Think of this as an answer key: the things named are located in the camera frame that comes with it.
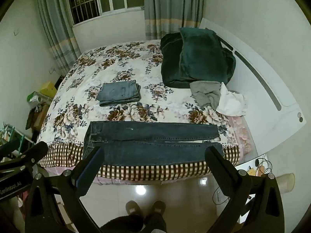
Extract white nightstand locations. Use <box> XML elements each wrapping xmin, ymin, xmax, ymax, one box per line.
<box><xmin>214</xmin><ymin>154</ymin><xmax>271</xmax><ymax>224</ymax></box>

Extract white cloth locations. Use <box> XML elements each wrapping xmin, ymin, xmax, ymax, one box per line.
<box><xmin>216</xmin><ymin>83</ymin><xmax>247</xmax><ymax>116</ymax></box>

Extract white rack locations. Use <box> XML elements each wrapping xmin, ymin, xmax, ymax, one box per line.
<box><xmin>0</xmin><ymin>121</ymin><xmax>35</xmax><ymax>157</ymax></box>

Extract teal green pillow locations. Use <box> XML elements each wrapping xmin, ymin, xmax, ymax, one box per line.
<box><xmin>179</xmin><ymin>27</ymin><xmax>224</xmax><ymax>82</ymax></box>

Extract grey cloth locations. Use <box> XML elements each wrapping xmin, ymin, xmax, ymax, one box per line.
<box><xmin>190</xmin><ymin>81</ymin><xmax>223</xmax><ymax>110</ymax></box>

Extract black cable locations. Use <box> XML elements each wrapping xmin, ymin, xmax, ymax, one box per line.
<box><xmin>255</xmin><ymin>158</ymin><xmax>273</xmax><ymax>176</ymax></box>

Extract white cylinder cup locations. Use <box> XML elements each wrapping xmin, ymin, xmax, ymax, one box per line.
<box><xmin>276</xmin><ymin>173</ymin><xmax>295</xmax><ymax>195</ymax></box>

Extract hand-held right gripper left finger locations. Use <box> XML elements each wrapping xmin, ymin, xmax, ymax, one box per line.
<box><xmin>24</xmin><ymin>146</ymin><xmax>105</xmax><ymax>233</ymax></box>

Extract green striped curtain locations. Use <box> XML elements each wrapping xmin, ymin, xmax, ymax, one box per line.
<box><xmin>34</xmin><ymin>0</ymin><xmax>82</xmax><ymax>77</ymax></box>
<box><xmin>143</xmin><ymin>0</ymin><xmax>206</xmax><ymax>40</ymax></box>

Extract yellow box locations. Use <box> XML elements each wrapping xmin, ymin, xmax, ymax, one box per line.
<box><xmin>40</xmin><ymin>81</ymin><xmax>58</xmax><ymax>98</ymax></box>

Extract person's right slipper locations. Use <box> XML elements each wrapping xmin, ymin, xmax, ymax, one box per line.
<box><xmin>151</xmin><ymin>201</ymin><xmax>167</xmax><ymax>216</ymax></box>

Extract white headboard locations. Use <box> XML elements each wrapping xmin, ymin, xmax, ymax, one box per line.
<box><xmin>199</xmin><ymin>18</ymin><xmax>307</xmax><ymax>156</ymax></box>

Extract person's slipper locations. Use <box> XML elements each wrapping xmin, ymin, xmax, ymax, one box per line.
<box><xmin>151</xmin><ymin>201</ymin><xmax>167</xmax><ymax>216</ymax></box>
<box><xmin>126</xmin><ymin>201</ymin><xmax>144</xmax><ymax>217</ymax></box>

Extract person's right leg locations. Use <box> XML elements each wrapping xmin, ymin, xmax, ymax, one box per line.
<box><xmin>143</xmin><ymin>212</ymin><xmax>168</xmax><ymax>233</ymax></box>

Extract dark blue jeans pants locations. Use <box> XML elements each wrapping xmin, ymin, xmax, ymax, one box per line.
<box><xmin>83</xmin><ymin>121</ymin><xmax>223</xmax><ymax>167</ymax></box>

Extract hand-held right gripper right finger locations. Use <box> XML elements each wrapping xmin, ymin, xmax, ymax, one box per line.
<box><xmin>205</xmin><ymin>147</ymin><xmax>285</xmax><ymax>233</ymax></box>

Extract brown cardboard box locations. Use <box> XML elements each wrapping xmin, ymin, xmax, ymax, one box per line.
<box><xmin>33</xmin><ymin>104</ymin><xmax>51</xmax><ymax>132</ymax></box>

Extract person's left slipper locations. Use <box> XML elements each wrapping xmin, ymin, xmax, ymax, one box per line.
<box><xmin>126</xmin><ymin>201</ymin><xmax>144</xmax><ymax>217</ymax></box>

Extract floral bedspread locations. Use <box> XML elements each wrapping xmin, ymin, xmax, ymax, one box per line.
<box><xmin>36</xmin><ymin>41</ymin><xmax>243</xmax><ymax>182</ymax></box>

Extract dark green folded blanket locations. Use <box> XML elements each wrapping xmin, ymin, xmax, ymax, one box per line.
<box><xmin>160</xmin><ymin>33</ymin><xmax>237</xmax><ymax>89</ymax></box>

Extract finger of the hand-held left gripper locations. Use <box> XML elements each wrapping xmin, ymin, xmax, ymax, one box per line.
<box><xmin>0</xmin><ymin>141</ymin><xmax>48</xmax><ymax>175</ymax></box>
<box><xmin>0</xmin><ymin>139</ymin><xmax>20</xmax><ymax>154</ymax></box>

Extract folded grey-blue jeans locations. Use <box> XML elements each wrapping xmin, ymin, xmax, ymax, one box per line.
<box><xmin>96</xmin><ymin>80</ymin><xmax>141</xmax><ymax>107</ymax></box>

